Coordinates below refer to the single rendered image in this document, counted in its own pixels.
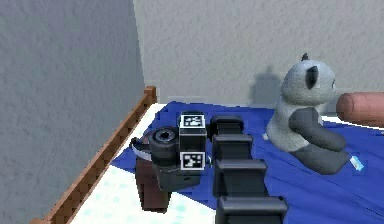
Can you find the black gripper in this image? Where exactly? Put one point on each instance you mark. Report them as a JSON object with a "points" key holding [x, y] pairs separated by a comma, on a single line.
{"points": [[164, 146]]}

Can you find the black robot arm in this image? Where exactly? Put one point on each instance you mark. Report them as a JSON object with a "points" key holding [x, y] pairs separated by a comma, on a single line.
{"points": [[240, 173]]}

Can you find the dark brown box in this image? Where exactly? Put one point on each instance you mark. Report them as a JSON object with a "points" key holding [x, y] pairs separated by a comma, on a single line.
{"points": [[151, 190]]}

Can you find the grey panda plush toy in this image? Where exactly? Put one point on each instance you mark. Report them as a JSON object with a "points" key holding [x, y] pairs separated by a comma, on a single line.
{"points": [[300, 110]]}

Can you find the blue blanket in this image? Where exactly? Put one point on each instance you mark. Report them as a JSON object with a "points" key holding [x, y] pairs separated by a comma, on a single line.
{"points": [[316, 196]]}

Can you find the small light blue item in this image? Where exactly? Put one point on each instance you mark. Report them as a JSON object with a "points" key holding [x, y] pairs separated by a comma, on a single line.
{"points": [[356, 163]]}

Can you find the pink bolster pillow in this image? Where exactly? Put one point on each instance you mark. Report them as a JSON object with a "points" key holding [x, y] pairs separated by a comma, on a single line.
{"points": [[363, 108]]}

